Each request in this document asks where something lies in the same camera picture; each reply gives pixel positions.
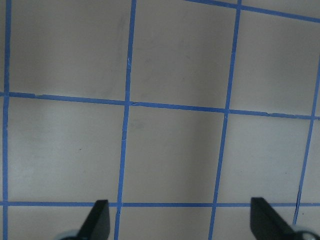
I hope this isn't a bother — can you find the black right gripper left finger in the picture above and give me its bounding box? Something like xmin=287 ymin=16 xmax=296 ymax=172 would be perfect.
xmin=77 ymin=200 xmax=111 ymax=240

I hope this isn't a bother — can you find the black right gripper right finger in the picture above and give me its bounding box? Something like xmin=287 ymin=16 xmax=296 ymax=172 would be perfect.
xmin=250 ymin=197 xmax=296 ymax=240

